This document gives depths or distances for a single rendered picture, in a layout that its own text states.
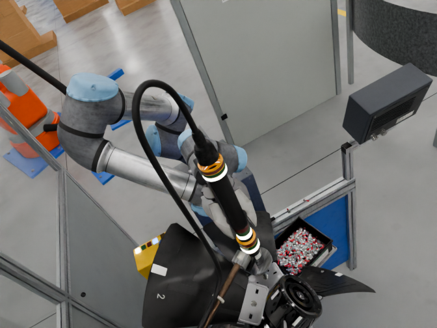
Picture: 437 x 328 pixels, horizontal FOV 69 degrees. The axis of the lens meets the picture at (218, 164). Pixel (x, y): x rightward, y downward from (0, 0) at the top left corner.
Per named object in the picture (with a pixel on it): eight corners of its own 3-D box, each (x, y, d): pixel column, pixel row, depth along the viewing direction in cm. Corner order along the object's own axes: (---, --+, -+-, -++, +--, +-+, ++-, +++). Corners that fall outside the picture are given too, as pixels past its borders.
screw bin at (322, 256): (296, 289, 117) (293, 282, 112) (264, 260, 128) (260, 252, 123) (334, 248, 122) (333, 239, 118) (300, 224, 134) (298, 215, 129)
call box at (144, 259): (150, 283, 119) (136, 271, 112) (145, 261, 126) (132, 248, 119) (188, 262, 120) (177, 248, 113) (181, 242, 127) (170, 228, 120)
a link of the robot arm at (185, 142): (209, 130, 90) (182, 122, 85) (224, 151, 82) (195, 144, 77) (197, 153, 93) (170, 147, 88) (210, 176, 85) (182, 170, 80)
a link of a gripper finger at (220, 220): (241, 249, 64) (230, 214, 71) (233, 233, 60) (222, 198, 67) (226, 255, 64) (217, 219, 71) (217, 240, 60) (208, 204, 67)
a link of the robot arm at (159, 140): (168, 153, 136) (138, 146, 129) (179, 123, 133) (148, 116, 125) (178, 165, 127) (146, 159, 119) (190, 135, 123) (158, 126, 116)
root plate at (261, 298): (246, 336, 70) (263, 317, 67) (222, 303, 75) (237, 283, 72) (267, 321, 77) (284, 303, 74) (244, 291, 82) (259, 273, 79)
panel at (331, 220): (225, 331, 181) (181, 284, 136) (225, 330, 181) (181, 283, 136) (348, 259, 187) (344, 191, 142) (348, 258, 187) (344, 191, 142)
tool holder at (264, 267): (261, 288, 73) (251, 269, 66) (235, 276, 77) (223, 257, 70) (277, 254, 77) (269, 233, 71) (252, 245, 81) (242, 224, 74)
